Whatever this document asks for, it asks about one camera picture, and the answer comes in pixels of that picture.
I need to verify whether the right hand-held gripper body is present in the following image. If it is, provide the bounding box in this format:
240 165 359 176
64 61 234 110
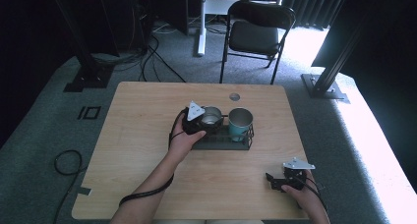
282 156 317 192

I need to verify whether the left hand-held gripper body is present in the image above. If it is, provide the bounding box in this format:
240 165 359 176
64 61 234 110
181 100 214 137

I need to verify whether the silver metal cup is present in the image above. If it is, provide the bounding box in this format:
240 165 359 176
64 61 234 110
200 105 225 127

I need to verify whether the black wire basket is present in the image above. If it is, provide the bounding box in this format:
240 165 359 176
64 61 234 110
191 113 256 151

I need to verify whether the teal metal cup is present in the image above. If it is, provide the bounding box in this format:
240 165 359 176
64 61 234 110
227 107 255 143

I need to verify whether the person's right hand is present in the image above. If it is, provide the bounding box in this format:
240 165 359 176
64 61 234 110
280 169 326 213

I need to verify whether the person's left hand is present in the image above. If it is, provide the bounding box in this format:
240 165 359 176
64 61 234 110
166 114 208 165

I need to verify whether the black metal stand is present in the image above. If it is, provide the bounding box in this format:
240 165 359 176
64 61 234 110
300 7 370 104
48 0 115 93

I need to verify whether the black folding chair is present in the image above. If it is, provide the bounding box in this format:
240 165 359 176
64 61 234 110
218 0 297 85

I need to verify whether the right hand-held gripper cable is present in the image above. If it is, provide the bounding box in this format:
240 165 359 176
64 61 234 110
293 173 328 213

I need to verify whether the bundle of floor cables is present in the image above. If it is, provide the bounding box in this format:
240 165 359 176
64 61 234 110
91 21 187 84

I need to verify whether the black cable loop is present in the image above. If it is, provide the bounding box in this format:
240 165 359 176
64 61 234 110
52 149 89 224

